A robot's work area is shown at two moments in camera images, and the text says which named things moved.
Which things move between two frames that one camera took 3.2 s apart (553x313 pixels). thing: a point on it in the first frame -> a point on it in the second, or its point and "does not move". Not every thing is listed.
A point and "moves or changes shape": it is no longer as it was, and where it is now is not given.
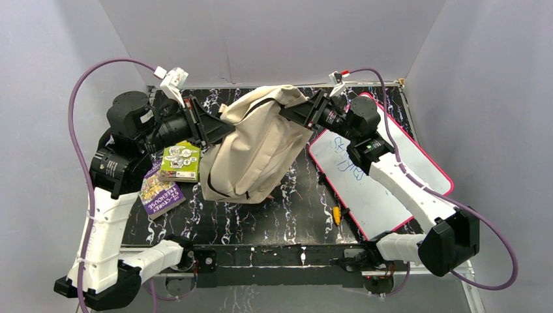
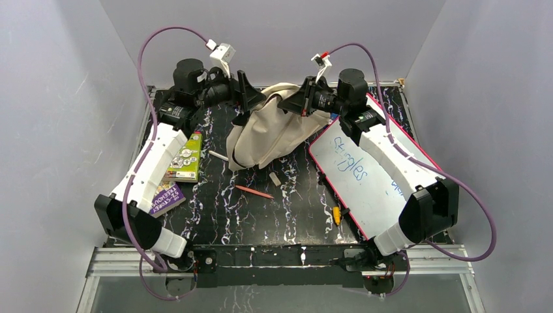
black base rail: x=278 y=265 does not move
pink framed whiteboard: x=364 y=200 does not move
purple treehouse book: x=156 y=195 does not move
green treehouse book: x=181 y=162 does not move
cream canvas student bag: x=248 y=163 moves or changes shape
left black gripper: x=192 y=123 -> x=241 y=90
